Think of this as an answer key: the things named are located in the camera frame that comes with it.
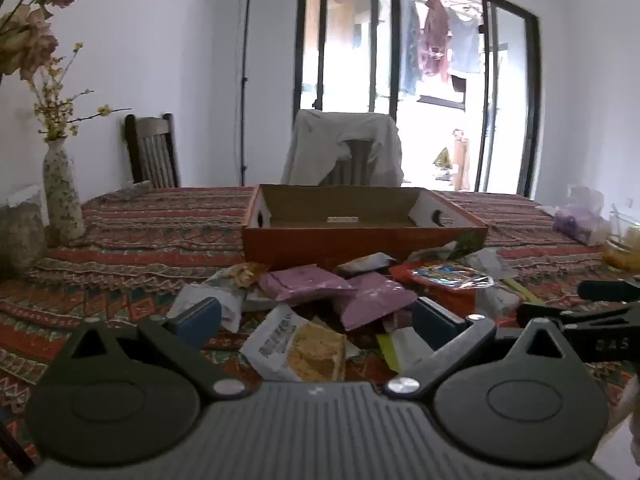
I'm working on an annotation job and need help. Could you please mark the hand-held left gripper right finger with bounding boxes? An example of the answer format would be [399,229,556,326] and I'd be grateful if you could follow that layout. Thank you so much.
[384,297,581,402]

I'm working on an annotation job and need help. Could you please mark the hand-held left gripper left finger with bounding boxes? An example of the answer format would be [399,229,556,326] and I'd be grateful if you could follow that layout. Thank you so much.
[65,297,251,402]

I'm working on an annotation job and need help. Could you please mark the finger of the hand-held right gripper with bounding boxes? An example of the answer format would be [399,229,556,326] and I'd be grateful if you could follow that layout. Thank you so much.
[516,301,640,331]
[577,280,640,302]

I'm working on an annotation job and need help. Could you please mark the lime green snack packet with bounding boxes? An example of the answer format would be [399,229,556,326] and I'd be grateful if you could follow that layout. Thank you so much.
[377,327,436,373]

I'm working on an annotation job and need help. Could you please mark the shiny colourful snack packet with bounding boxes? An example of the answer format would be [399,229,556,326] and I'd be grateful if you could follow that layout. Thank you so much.
[410,265,496,291]

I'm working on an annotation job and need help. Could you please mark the red snack packet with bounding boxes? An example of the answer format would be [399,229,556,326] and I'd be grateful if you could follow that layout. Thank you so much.
[390,262,481,321]

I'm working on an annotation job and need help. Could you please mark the pink snack packet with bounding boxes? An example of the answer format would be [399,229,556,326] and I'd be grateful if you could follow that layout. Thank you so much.
[257,265,358,306]
[332,272,418,331]

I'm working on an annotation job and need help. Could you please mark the green white snack packet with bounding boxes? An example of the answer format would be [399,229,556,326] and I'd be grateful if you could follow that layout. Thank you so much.
[407,232,483,263]

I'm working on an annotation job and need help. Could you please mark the yellow white snack packet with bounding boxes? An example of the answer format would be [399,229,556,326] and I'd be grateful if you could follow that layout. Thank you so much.
[337,252,398,276]

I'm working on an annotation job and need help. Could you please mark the white cracker snack packet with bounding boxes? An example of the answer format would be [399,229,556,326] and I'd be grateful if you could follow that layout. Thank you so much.
[240,305,363,383]

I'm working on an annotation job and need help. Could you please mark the orange cardboard box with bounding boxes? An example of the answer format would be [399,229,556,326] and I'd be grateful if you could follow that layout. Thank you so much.
[242,184,488,272]

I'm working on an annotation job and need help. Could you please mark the person's right forearm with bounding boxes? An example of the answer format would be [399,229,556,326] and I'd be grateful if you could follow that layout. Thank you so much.
[612,371,640,461]

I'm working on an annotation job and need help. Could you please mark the purple tissue pack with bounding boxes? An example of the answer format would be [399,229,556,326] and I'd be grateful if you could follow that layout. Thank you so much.
[552,185,612,247]

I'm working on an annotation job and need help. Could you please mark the patterned tablecloth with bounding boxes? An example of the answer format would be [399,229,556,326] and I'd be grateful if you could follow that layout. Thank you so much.
[0,186,640,480]

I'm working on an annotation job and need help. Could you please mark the wooden balcony cabinet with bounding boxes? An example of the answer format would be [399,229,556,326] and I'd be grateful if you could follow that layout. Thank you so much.
[452,130,471,191]

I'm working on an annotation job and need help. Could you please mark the dark wooden slatted chair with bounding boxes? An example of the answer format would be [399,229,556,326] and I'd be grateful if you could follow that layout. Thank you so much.
[124,112,182,189]

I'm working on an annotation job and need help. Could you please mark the wooden chair under jacket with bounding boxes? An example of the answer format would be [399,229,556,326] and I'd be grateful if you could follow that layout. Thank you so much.
[325,139,382,187]

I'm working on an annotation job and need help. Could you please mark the floral ceramic vase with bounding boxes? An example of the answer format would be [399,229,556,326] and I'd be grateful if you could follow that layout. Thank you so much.
[42,141,87,241]

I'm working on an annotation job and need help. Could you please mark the beige jacket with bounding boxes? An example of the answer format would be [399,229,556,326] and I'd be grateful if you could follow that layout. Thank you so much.
[280,109,405,187]

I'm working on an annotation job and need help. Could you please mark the black stand with round light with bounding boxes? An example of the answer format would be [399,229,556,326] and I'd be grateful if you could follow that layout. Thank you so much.
[237,0,271,187]

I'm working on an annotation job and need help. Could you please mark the yellow flower branches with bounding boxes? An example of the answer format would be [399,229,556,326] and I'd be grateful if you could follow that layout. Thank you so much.
[32,42,133,142]

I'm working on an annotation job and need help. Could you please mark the grey-blue hanging shirt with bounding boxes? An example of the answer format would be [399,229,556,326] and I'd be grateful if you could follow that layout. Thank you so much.
[447,7,483,75]

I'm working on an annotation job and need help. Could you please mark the blue hanging garment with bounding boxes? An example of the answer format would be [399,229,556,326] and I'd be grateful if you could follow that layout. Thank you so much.
[397,0,422,97]

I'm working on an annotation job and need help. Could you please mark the maroon hanging shirt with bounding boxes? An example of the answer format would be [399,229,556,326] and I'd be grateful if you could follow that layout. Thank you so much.
[419,0,453,83]

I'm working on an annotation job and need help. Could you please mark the beige hanging garment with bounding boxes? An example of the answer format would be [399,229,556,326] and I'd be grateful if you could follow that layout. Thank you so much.
[330,0,381,51]

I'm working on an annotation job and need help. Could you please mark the pink dried flowers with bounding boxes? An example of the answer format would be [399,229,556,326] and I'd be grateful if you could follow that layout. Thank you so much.
[0,0,88,86]

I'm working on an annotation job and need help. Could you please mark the black sliding door frame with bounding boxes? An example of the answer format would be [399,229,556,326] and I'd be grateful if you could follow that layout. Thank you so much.
[292,0,542,196]

